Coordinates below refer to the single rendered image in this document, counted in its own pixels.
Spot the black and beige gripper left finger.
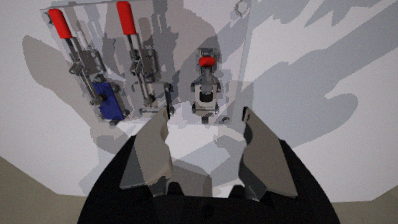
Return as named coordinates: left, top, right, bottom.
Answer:
left=77, top=105, right=173, bottom=224

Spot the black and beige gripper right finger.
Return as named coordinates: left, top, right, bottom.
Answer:
left=238, top=106, right=341, bottom=224

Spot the dark blue flat plate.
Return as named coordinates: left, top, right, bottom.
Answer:
left=92, top=82, right=126, bottom=120

